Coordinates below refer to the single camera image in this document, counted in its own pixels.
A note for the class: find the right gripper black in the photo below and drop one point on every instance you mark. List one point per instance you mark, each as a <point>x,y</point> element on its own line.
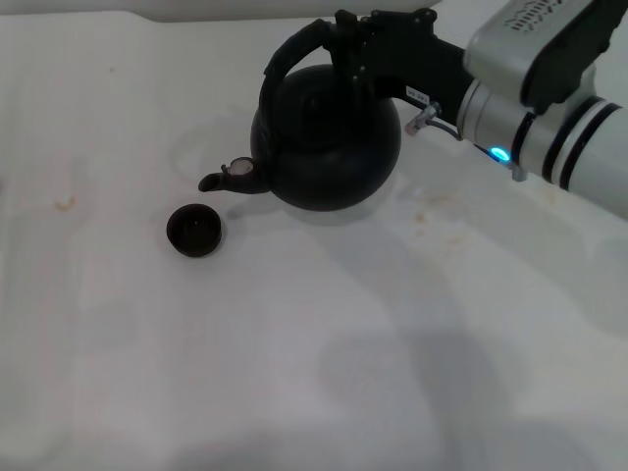
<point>417,64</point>

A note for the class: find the black round teapot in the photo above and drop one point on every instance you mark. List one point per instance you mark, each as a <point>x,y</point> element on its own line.
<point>324,162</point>

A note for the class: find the small dark teacup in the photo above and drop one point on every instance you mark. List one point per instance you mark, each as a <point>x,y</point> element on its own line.
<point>193,230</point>

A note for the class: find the right robot arm silver white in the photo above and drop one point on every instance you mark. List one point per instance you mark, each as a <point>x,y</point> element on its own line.
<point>584,147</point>

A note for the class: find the white tablecloth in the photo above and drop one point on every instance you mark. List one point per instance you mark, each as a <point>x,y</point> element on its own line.
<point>294,343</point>

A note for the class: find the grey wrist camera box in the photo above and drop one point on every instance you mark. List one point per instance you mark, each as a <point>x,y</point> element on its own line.
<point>515,44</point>

